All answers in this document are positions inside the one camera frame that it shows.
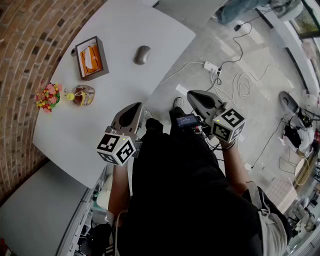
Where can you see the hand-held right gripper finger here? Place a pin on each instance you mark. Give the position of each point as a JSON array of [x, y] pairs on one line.
[[208, 94], [198, 107]]

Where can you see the person's right shoe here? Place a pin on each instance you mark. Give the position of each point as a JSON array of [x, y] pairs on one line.
[[178, 102]]

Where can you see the small white charger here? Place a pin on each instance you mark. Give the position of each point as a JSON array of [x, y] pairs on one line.
[[248, 166]]

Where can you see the white power strip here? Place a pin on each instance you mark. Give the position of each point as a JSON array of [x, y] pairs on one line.
[[211, 66]]

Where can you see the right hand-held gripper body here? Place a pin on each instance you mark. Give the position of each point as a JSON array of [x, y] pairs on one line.
[[228, 125]]

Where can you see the person's left shoe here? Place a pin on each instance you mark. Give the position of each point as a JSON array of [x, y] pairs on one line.
[[148, 114]]

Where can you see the small black round object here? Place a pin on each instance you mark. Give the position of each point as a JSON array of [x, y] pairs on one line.
[[73, 51]]

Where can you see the black power adapter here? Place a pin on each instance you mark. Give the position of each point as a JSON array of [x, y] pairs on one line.
[[237, 27]]

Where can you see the person's right forearm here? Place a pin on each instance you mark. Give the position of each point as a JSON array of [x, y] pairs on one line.
[[235, 170]]

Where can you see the grey computer mouse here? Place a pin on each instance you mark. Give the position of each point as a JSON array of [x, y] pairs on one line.
[[142, 55]]

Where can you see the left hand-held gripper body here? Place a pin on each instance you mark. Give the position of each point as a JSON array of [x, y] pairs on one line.
[[116, 150]]

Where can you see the black wristband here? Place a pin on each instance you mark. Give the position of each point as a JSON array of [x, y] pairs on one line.
[[228, 148]]

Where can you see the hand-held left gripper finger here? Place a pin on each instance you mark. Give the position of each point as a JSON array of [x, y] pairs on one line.
[[117, 117], [140, 117]]

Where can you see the person's shoe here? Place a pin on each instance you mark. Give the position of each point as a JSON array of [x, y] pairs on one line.
[[148, 114], [178, 102]]

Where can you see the dark brown tissue box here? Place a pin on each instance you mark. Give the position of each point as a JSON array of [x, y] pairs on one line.
[[103, 60]]

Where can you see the red and yellow flower bunch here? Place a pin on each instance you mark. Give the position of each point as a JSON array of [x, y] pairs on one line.
[[48, 96]]

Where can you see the person's left forearm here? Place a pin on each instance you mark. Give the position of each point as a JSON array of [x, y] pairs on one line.
[[118, 190]]

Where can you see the pale checked mat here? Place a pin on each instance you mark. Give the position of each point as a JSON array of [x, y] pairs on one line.
[[282, 192]]

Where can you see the gold round stool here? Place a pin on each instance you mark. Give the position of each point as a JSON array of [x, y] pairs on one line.
[[303, 172]]

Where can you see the grey hand-held device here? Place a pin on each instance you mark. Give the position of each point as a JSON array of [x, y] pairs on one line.
[[287, 101]]

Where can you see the black device with screen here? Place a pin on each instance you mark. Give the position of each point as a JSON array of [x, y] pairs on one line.
[[186, 121]]

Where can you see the person's black clothing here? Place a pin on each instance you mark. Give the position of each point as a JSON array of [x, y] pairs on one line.
[[180, 187]]

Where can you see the orange tissue pack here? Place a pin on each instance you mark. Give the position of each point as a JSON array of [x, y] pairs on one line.
[[91, 58]]

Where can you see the white vase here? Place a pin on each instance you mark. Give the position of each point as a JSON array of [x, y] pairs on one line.
[[65, 92]]

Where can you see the grey round chair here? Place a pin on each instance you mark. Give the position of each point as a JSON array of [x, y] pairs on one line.
[[285, 8]]

